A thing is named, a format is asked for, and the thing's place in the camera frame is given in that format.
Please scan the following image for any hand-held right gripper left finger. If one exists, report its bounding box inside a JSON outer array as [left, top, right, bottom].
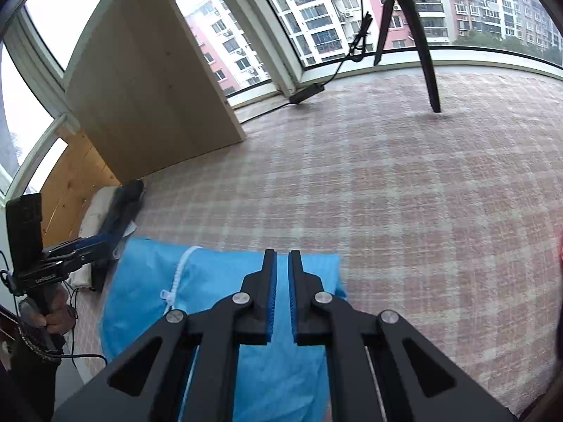
[[55, 249, 279, 422]]

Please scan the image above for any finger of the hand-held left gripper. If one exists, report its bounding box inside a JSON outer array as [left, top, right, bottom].
[[43, 239, 95, 267], [75, 232, 119, 253]]

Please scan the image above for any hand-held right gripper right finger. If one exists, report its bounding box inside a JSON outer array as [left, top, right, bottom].
[[288, 250, 517, 422]]

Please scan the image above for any blue striped jacket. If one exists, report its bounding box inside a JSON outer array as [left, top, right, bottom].
[[100, 237, 346, 422]]

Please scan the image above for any person's left forearm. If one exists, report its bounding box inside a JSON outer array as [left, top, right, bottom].
[[9, 330, 62, 422]]

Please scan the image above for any person's left hand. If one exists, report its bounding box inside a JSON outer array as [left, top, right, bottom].
[[46, 288, 77, 335]]

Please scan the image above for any beige folded garment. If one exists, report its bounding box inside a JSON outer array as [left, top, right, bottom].
[[70, 187, 119, 288]]

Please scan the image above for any dark grey folded garment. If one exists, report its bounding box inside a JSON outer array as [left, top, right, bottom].
[[94, 179, 146, 291]]

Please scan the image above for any pine wood panel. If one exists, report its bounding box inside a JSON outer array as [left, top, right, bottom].
[[24, 129, 121, 247]]

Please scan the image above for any pink plaid blanket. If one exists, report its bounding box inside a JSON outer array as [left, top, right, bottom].
[[72, 72, 563, 414]]

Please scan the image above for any light wooden board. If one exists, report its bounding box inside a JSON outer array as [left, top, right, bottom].
[[64, 0, 247, 183]]

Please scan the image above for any left hand-held gripper cable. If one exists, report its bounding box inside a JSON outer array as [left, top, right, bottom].
[[0, 268, 108, 363]]

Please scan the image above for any black ring light cable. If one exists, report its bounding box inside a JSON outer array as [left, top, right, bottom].
[[288, 0, 374, 105]]

